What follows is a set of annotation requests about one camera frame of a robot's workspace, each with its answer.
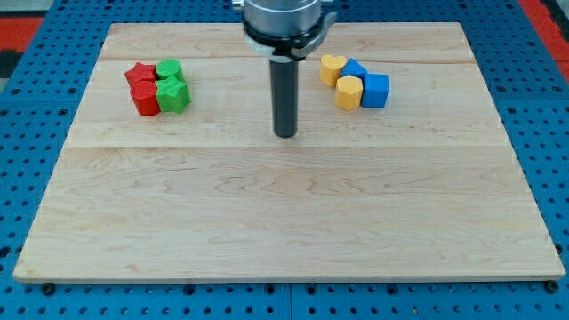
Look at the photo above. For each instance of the blue cube block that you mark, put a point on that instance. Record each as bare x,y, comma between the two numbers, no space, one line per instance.
376,90

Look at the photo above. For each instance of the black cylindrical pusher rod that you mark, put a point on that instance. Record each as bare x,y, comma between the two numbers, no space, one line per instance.
284,97

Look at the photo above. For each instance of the yellow hexagon block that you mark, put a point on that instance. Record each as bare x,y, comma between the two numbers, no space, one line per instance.
349,91

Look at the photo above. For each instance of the red cylinder block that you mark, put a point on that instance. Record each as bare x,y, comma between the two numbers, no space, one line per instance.
143,94

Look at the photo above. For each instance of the green cylinder block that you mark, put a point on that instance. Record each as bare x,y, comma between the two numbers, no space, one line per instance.
169,67

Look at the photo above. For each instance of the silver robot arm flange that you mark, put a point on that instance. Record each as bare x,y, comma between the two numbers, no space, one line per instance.
284,30

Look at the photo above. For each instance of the light wooden board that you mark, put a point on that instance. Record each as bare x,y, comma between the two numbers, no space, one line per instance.
427,189

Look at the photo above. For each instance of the yellow heart block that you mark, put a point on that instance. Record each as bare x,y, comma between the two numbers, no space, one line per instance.
331,68

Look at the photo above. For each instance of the blue triangle block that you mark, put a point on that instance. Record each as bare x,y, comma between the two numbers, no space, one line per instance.
354,68

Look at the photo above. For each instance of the green star block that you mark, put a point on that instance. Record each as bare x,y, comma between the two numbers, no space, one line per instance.
172,95

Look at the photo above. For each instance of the red star block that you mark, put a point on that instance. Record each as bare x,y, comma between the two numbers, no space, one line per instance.
141,72

